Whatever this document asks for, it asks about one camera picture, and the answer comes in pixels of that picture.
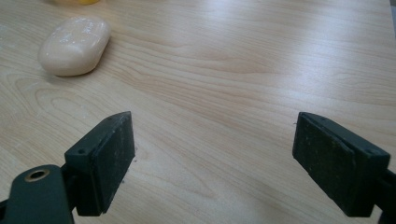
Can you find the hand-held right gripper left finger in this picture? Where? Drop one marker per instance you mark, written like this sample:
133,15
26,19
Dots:
106,161

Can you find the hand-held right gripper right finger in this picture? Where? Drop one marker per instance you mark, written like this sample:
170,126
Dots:
336,161

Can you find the pale pink soap bar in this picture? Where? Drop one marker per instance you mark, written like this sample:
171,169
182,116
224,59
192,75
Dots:
74,46

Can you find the yellow object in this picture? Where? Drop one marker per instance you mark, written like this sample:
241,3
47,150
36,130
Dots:
87,1

